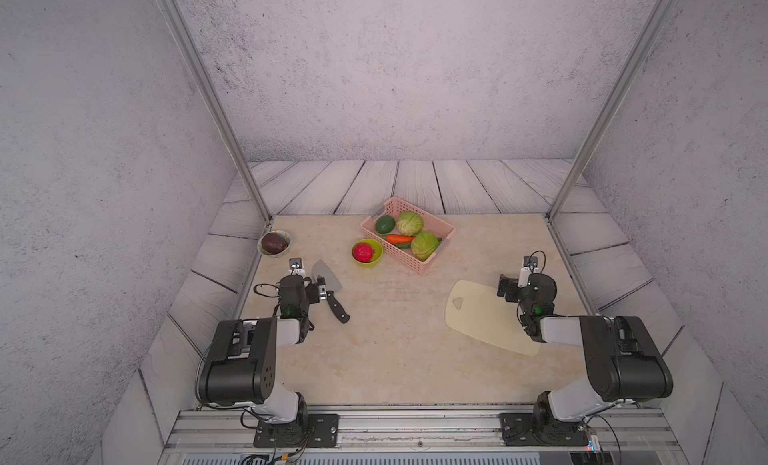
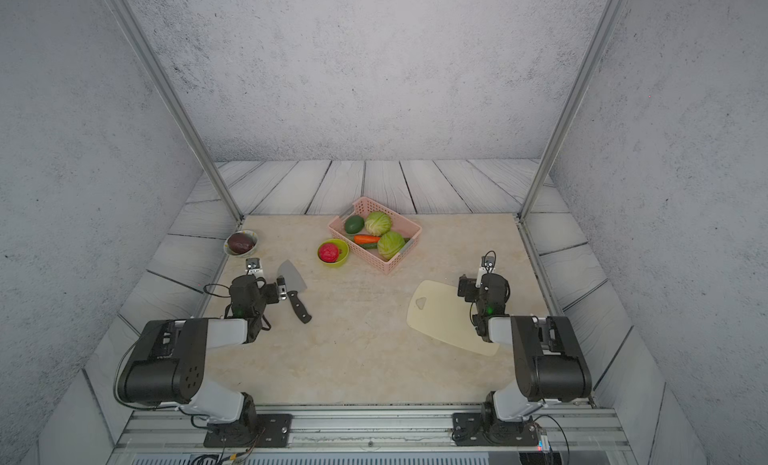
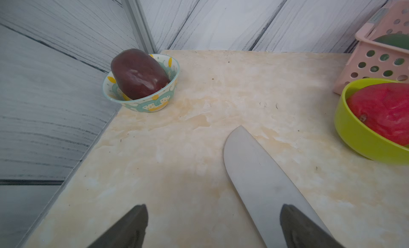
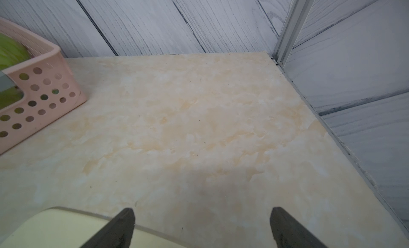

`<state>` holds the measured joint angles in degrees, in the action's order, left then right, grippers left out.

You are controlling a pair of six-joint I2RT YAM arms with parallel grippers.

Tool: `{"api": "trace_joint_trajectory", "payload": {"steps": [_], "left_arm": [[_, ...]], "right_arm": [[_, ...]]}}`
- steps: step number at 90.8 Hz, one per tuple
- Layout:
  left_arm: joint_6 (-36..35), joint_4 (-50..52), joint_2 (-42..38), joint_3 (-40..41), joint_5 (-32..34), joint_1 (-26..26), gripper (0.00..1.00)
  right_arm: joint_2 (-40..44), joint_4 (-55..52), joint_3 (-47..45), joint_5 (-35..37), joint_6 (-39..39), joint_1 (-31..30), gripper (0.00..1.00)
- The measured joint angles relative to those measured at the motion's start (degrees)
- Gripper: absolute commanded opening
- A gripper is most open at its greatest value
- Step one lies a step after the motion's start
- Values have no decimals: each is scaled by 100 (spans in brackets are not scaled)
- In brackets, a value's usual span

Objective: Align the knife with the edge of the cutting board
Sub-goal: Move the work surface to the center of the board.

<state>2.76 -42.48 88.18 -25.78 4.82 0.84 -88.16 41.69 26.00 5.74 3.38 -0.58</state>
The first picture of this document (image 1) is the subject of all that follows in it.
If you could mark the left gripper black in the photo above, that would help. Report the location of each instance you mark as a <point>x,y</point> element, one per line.
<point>314,294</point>

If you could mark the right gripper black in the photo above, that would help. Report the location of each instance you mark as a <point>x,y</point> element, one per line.
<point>513,288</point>

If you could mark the cleaver knife black handle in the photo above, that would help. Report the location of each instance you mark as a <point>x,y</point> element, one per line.
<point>328,286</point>

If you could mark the cream plastic cutting board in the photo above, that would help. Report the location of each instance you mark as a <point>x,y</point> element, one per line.
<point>475,310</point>

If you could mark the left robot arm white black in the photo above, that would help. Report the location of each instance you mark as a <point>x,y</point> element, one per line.
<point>239,370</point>

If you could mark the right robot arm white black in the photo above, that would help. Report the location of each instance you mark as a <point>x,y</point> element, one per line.
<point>622,361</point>

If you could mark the red pink fruit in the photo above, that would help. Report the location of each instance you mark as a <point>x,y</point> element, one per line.
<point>363,252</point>

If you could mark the dark brown fruit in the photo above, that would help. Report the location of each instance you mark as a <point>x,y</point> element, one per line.
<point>273,243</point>

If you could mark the lime green bowl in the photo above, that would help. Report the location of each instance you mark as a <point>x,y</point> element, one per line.
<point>378,252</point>

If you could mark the patterned ceramic bowl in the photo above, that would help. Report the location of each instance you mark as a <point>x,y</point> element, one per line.
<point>282,232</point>

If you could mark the orange carrot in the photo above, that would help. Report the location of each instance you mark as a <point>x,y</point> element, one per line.
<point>398,239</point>

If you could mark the green cabbage front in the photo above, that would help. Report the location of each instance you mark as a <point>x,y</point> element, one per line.
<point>424,244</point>

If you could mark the green cabbage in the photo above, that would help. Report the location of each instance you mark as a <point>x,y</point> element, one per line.
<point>424,244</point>
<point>409,223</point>

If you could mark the dark green avocado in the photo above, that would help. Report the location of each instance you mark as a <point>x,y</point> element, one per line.
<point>385,224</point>

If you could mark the pink perforated plastic basket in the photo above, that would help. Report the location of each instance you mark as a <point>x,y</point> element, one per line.
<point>394,206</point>

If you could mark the green cabbage rear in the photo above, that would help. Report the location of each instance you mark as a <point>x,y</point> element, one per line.
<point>409,223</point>

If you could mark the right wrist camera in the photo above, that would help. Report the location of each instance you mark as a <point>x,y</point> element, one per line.
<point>529,267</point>

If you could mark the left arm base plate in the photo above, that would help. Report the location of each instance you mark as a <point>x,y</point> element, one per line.
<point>310,431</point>

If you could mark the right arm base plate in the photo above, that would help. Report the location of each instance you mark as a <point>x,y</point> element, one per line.
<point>516,429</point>

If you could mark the aluminium front rail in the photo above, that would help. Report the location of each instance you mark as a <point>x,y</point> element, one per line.
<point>450,434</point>

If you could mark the right aluminium frame post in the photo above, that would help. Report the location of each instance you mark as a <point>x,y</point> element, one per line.
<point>638,53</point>

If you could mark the aluminium frame post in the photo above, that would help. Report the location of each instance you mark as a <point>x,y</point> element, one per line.
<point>638,53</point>
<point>185,42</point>

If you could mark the left aluminium frame post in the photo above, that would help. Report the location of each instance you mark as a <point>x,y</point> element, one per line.
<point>185,42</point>

